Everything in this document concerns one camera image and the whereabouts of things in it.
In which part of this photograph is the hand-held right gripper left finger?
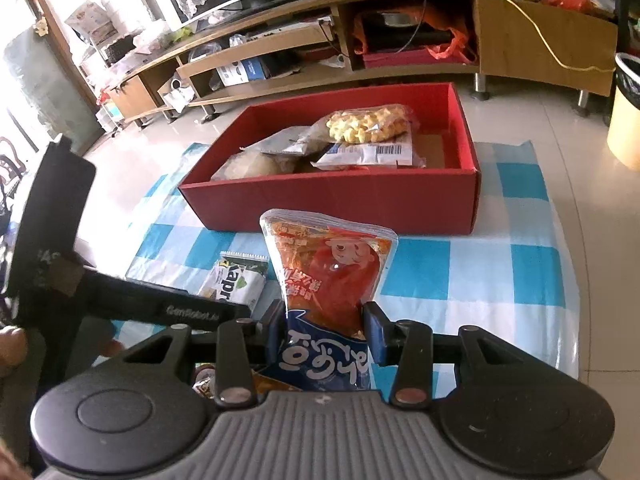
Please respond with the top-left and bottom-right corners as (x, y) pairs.
(120, 299), (287, 408)

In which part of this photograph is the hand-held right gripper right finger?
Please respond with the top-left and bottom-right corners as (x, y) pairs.
(361, 301), (538, 409)

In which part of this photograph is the green white wafer packet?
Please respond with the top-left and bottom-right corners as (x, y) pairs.
(197, 251), (271, 311)

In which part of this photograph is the orange blue snack bag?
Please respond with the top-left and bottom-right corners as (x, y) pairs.
(259, 208), (399, 393)

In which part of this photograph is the red cardboard box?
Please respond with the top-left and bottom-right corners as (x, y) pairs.
(178, 81), (482, 237)

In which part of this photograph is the clear bag of white buns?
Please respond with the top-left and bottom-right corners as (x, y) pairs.
(210, 152), (296, 182)

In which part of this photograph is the long white snack packet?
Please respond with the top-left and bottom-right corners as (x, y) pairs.
(311, 141), (427, 170)

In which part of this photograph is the silver foil snack packet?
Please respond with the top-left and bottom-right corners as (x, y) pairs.
(240, 127), (331, 157)

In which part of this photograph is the yellow puffed snack bag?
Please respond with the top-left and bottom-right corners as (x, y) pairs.
(311, 103), (418, 145)

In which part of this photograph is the person's left hand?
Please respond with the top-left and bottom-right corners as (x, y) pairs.
(0, 327), (28, 378)

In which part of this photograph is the small plastic drawer unit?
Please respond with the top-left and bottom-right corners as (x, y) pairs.
(95, 87), (126, 136)

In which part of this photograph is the grey refrigerator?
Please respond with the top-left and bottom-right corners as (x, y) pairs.
(2, 25), (103, 161)

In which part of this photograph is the blue white checked cloth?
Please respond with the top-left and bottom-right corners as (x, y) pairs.
(125, 140), (581, 386)

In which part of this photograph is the cluttered shelf rack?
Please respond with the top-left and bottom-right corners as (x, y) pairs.
(65, 0), (151, 66)

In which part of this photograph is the blue white carton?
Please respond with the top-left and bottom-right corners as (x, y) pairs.
(217, 57), (267, 87)

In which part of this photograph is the flat red box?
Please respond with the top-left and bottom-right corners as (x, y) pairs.
(362, 50), (473, 70)

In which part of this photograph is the metal pot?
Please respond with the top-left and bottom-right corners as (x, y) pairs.
(380, 10), (421, 28)

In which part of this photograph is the orange plastic bag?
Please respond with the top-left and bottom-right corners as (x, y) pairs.
(352, 2), (476, 63)

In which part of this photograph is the yellow trash can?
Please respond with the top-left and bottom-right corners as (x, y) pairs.
(606, 52), (640, 171)

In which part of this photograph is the wooden tv cabinet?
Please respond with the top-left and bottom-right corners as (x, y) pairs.
(107, 0), (621, 126)

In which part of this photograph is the yellow cable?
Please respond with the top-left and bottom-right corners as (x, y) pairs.
(492, 0), (616, 73)

